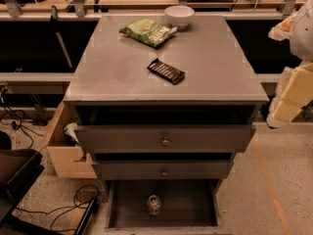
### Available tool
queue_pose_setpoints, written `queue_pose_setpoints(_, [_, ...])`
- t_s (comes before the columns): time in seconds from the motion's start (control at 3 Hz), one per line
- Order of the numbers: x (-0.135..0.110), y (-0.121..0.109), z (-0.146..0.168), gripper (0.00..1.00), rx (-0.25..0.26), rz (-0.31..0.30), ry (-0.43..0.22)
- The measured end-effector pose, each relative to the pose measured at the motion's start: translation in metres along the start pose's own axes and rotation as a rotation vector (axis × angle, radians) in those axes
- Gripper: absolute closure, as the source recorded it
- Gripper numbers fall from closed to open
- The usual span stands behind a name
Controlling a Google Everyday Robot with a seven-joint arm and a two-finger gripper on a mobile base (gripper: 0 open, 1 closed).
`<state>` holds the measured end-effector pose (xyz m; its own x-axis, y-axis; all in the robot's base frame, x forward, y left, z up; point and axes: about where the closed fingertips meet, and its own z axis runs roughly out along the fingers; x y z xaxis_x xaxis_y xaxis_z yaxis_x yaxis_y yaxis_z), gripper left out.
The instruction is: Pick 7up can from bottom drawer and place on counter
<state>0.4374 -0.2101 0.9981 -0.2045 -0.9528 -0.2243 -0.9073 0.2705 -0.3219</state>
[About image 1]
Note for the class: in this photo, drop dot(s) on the wooden box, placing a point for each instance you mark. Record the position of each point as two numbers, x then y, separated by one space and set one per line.
68 160

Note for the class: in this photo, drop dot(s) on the green chip bag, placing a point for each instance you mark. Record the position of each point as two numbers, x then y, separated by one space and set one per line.
148 32

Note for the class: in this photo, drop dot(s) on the grey drawer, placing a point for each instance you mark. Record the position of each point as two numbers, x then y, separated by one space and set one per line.
142 170
188 207
164 138

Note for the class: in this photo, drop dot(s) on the white bowl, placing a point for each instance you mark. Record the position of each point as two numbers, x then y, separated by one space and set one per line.
179 16

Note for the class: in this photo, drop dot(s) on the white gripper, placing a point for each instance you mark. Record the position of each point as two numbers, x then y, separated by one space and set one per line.
303 38

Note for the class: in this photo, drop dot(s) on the grey drawer cabinet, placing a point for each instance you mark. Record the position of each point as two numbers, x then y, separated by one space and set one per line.
112 85

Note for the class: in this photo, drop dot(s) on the grey middle drawer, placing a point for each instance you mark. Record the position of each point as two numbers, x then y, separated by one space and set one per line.
142 170

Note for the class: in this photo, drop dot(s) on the grey bottom drawer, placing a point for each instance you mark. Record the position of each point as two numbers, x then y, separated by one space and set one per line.
188 207

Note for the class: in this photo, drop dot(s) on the black chair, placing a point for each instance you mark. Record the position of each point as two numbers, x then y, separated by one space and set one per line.
18 171

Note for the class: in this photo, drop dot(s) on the green handled tool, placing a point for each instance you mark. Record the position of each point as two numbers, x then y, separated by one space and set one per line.
54 20

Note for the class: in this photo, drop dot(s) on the black chocolate bar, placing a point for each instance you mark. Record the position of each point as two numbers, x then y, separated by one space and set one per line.
165 71

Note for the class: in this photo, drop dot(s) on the grey top drawer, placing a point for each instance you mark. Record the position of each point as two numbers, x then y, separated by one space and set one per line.
164 138

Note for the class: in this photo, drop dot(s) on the green item in box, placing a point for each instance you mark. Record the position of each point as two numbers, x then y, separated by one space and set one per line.
70 133

